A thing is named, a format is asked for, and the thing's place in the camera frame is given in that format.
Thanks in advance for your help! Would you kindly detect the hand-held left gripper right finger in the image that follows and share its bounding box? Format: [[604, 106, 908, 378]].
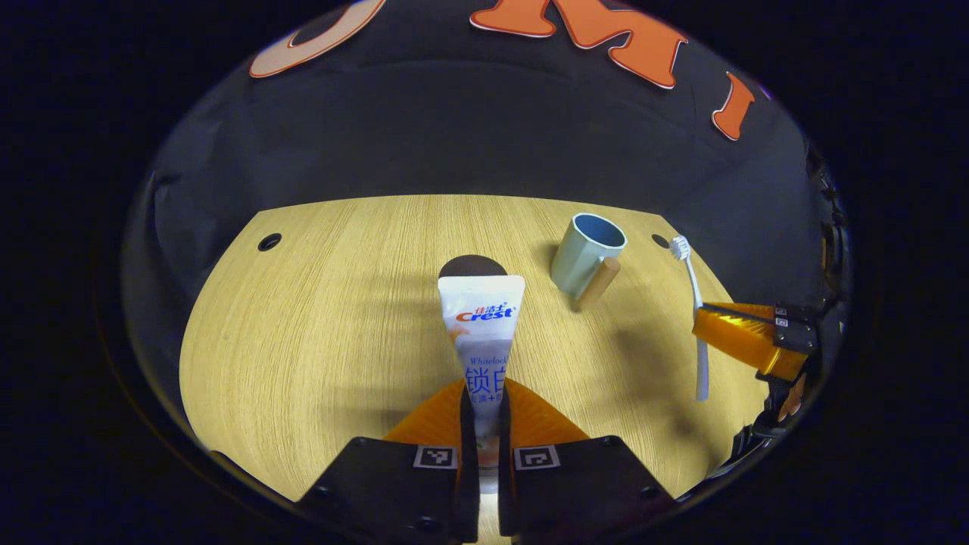
[[497, 377, 679, 545]]

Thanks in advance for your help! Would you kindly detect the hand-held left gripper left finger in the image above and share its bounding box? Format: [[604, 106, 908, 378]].
[[298, 377, 482, 545]]

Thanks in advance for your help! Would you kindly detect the white toothbrush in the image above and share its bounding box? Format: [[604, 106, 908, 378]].
[[669, 234, 711, 402]]

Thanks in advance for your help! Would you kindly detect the white toothpaste tube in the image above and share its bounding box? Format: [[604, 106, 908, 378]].
[[438, 274, 526, 493]]

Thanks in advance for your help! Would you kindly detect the pale blue cup wooden handle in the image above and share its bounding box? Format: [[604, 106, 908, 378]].
[[550, 213, 628, 313]]

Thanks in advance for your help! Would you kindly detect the dark round coaster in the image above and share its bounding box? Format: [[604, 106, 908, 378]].
[[439, 255, 508, 279]]

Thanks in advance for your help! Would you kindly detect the black backdrop cloth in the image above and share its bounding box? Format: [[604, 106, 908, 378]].
[[125, 0, 841, 455]]

